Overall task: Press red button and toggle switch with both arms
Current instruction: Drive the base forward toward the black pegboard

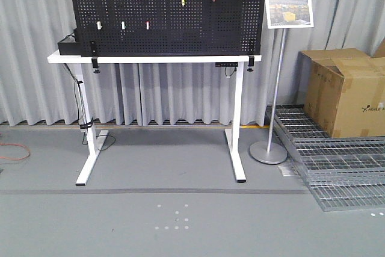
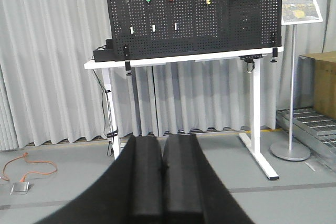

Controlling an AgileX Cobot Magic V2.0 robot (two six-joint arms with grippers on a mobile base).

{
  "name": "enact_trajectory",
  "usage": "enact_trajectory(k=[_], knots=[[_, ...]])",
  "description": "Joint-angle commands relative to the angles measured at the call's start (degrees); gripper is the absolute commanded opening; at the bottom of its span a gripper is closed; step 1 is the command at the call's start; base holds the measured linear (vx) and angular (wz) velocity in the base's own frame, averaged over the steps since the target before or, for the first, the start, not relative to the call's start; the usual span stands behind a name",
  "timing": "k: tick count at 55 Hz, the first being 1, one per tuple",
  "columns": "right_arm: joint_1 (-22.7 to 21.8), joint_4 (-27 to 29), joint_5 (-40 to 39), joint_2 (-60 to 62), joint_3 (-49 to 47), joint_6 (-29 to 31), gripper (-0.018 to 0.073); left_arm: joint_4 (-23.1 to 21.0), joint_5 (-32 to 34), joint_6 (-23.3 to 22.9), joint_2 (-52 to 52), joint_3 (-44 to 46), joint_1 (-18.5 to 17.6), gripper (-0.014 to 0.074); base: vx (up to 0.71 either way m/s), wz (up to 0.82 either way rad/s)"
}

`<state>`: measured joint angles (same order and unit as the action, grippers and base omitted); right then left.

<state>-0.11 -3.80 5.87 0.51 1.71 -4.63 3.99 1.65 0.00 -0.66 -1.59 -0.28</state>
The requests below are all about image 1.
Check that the desk height control panel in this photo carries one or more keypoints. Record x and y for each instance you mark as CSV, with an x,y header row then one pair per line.
x,y
224,64

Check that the right black pegboard clamp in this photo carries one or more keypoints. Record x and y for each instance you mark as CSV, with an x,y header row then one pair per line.
x,y
251,47

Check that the black pegboard clamp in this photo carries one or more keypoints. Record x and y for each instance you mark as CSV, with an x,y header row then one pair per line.
x,y
251,47
94,57

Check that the white standing desk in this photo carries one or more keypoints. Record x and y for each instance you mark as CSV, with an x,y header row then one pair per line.
x,y
96,141

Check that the left black pegboard clamp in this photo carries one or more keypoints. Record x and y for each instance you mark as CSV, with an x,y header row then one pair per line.
x,y
94,57

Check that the black perforated pegboard panel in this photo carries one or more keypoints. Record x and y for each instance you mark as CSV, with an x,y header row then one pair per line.
x,y
200,28

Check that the silver sign stand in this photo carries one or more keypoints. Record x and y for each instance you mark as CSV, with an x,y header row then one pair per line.
x,y
281,14

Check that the black box on desk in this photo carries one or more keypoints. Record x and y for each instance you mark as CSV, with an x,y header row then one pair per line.
x,y
69,46

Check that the cardboard box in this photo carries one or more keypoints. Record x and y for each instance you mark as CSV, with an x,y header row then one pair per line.
x,y
345,94

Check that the metal floor grating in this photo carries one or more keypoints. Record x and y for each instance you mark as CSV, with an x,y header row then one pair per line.
x,y
341,173

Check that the grey curtain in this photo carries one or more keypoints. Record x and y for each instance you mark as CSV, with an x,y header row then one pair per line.
x,y
33,90

